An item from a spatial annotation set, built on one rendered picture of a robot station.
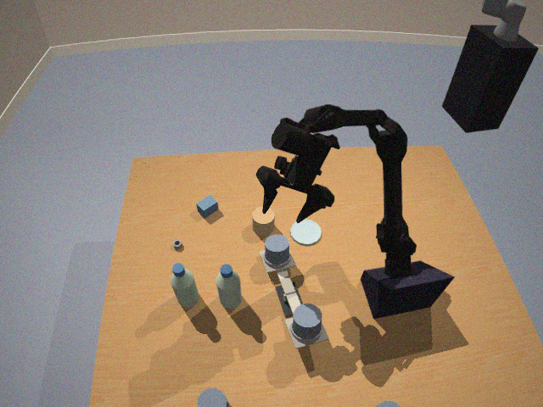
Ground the small blue block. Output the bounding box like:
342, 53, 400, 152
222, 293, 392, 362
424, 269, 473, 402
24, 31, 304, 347
196, 195, 218, 218

